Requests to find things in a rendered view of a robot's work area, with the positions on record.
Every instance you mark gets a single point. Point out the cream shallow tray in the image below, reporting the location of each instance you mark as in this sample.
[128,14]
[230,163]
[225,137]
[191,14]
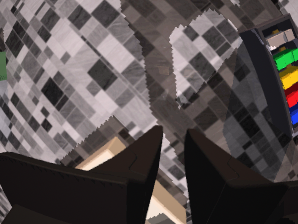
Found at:
[163,207]

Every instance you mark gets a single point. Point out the dark grey fuse block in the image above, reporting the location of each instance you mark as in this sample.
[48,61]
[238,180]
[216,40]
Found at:
[272,45]

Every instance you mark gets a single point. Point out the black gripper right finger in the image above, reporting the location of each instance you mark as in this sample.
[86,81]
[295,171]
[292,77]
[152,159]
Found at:
[224,191]

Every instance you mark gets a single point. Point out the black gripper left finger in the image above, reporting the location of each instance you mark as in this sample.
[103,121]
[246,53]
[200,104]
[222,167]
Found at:
[117,191]

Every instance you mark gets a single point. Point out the yellow fuse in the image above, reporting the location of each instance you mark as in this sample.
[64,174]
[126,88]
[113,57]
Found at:
[289,76]

